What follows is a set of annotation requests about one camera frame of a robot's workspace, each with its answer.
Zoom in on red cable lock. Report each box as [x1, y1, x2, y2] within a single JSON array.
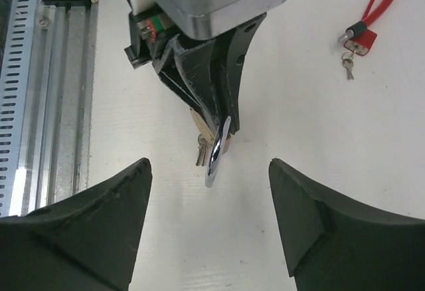
[[337, 0, 394, 56]]

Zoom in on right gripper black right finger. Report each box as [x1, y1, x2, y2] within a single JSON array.
[[269, 158, 424, 290]]

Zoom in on cable lock keys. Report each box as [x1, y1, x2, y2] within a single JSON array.
[[341, 51, 355, 80]]

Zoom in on large padlock keys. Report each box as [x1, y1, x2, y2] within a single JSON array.
[[195, 134, 209, 166]]

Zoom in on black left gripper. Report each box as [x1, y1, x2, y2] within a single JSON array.
[[125, 0, 267, 135]]

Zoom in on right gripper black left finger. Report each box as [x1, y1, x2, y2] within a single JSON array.
[[1, 158, 152, 290]]

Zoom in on aluminium mounting rail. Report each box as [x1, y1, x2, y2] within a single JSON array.
[[17, 0, 98, 216]]

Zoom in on large brass padlock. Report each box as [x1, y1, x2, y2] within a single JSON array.
[[190, 108, 232, 188]]

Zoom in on white slotted cable duct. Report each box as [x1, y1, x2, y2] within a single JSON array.
[[1, 0, 38, 217]]

